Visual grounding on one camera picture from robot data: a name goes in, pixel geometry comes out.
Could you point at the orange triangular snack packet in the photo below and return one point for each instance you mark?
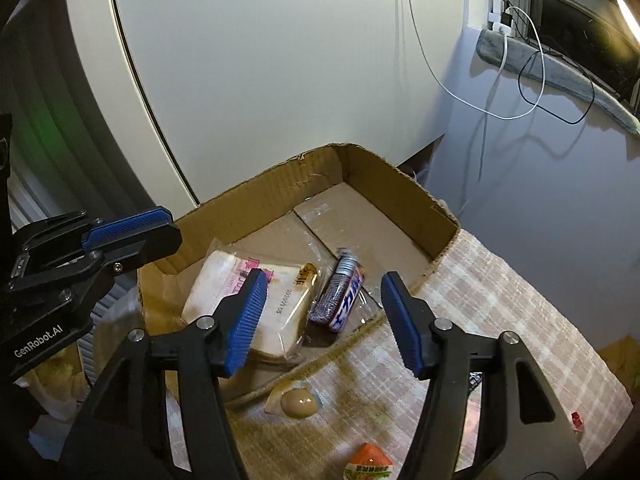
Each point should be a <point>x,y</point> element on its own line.
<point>370,460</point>

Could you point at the sliced bread packet pink label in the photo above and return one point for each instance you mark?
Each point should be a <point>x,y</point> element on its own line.
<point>285,320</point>

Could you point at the small black snack packet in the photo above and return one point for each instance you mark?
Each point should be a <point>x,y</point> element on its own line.
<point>473,381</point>

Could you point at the white wall charger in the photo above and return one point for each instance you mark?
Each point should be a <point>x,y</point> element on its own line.
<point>497,10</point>

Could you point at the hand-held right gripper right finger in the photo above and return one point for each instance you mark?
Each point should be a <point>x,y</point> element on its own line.
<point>404,330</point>

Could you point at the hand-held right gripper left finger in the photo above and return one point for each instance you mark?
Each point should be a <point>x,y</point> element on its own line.
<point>245,327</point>

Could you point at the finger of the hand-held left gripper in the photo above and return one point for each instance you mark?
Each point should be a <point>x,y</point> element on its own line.
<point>125,227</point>
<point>145,247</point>

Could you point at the purple striped snack packet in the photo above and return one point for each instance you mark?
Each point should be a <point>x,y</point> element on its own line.
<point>340,295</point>

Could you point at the gold candy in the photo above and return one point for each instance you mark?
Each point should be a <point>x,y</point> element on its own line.
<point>297,402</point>

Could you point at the white wardrobe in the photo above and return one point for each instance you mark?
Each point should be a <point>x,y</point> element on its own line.
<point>275,60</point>

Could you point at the grey cloth strip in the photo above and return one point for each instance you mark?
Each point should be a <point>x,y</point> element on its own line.
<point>560,72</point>

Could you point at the yellowish brown bag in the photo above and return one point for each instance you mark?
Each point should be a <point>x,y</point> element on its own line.
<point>620,355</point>

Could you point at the cardboard box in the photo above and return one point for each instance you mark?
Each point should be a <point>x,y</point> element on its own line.
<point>375,210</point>

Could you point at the beige plaid blanket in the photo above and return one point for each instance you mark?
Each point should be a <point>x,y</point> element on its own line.
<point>500,300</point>

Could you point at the small red candy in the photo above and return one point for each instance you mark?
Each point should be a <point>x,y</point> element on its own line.
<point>578,420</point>

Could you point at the yellowish plastic bag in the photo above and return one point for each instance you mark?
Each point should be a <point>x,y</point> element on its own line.
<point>55,385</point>

